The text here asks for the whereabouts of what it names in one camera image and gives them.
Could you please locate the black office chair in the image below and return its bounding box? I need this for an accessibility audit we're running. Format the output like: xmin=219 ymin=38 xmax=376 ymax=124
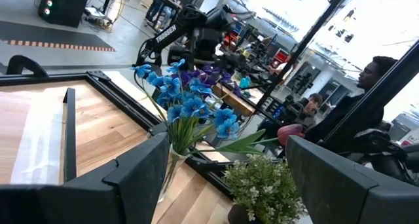
xmin=346 ymin=128 xmax=419 ymax=186

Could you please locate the dark red artificial tulip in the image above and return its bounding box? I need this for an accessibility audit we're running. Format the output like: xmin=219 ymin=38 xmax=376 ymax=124
xmin=192 ymin=123 xmax=306 ymax=156

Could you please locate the black computer tower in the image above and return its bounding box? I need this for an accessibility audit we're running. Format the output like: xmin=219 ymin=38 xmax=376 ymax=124
xmin=37 ymin=0 xmax=88 ymax=29

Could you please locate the person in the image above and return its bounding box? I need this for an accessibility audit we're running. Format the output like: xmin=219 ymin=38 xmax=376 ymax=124
xmin=261 ymin=92 xmax=323 ymax=140
xmin=304 ymin=56 xmax=399 ymax=143

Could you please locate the black hazard-striped floor mat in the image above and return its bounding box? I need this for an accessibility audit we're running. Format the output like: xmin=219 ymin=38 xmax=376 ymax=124
xmin=0 ymin=20 xmax=117 ymax=53

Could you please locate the clear glass vase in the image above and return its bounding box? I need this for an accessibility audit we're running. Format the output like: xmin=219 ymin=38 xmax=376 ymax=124
xmin=156 ymin=143 xmax=191 ymax=204

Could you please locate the blue artificial flower bunch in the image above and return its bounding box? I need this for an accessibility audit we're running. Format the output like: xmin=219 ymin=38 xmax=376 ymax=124
xmin=130 ymin=58 xmax=243 ymax=195

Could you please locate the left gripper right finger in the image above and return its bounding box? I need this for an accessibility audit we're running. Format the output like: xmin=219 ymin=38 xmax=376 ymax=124
xmin=285 ymin=134 xmax=419 ymax=224

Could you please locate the wooden shelf black metal frame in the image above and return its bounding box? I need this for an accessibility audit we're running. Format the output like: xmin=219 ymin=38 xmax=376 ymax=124
xmin=0 ymin=87 xmax=77 ymax=185

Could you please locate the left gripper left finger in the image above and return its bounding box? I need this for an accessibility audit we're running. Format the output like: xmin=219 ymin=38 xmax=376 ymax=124
xmin=0 ymin=132 xmax=170 ymax=224

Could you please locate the white-flowered green bush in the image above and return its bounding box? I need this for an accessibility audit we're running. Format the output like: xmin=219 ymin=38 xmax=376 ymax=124
xmin=222 ymin=153 xmax=308 ymax=224

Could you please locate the black table clamp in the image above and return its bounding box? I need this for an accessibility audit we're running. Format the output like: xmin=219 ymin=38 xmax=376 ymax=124
xmin=5 ymin=54 xmax=50 ymax=78

